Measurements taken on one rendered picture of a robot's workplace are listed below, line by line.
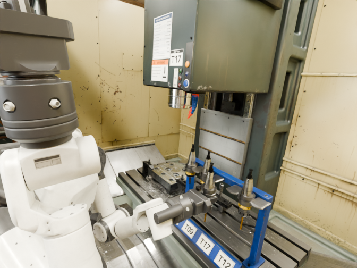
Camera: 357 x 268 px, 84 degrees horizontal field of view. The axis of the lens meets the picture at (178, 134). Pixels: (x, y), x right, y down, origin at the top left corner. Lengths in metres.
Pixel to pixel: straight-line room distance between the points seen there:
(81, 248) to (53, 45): 0.28
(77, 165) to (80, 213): 0.07
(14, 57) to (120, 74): 1.87
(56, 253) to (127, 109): 1.93
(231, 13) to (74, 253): 1.02
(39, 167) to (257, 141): 1.33
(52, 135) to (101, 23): 1.88
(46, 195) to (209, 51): 0.79
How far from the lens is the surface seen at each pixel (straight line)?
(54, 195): 0.59
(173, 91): 1.20
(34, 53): 0.31
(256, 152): 1.50
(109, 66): 2.11
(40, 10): 1.34
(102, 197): 0.88
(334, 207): 1.80
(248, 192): 0.83
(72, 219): 0.35
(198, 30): 0.92
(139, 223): 0.77
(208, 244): 1.01
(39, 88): 0.29
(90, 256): 0.37
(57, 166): 0.33
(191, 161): 1.01
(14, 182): 0.34
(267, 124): 1.44
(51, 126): 0.30
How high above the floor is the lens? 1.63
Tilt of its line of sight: 15 degrees down
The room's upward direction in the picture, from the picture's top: 4 degrees clockwise
